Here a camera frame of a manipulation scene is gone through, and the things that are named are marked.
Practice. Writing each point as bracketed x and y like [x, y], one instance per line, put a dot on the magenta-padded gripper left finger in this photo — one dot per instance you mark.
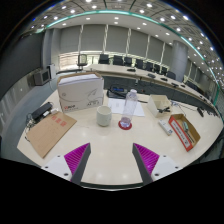
[77, 159]

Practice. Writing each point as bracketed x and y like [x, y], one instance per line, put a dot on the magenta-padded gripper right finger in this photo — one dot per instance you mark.
[146, 159]

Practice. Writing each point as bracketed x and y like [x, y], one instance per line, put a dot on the clear plastic water bottle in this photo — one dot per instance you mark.
[129, 108]

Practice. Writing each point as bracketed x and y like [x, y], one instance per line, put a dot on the white power strip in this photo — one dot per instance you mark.
[165, 127]

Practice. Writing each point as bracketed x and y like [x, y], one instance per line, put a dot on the brown paper envelope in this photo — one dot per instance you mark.
[50, 133]

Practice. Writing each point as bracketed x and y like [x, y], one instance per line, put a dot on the flat round red coaster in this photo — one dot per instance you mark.
[120, 126]

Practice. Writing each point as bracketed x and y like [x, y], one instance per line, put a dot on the white ceramic mug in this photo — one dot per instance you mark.
[104, 116]

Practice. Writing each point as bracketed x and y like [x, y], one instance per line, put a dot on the red-edged brown cardboard box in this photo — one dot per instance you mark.
[195, 135]

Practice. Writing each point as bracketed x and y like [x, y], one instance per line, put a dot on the white open cardboard box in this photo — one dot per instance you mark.
[156, 101]

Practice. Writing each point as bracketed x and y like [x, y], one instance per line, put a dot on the black flat device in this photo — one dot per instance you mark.
[41, 111]

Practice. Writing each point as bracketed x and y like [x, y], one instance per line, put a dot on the white printed paper sheet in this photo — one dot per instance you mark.
[115, 106]

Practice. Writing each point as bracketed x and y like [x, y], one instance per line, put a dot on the white copy paper box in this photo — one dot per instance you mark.
[80, 95]

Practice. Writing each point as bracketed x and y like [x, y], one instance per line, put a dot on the black desk console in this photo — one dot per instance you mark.
[117, 91]

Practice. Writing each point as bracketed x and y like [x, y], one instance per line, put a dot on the long curved conference desk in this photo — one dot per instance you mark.
[133, 71]

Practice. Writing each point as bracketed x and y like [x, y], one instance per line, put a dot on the grey box monitor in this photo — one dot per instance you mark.
[42, 77]

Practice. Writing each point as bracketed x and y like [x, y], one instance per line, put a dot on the black office chairs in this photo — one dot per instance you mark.
[128, 61]

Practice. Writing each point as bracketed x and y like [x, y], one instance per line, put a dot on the round ceiling lights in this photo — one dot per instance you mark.
[94, 6]

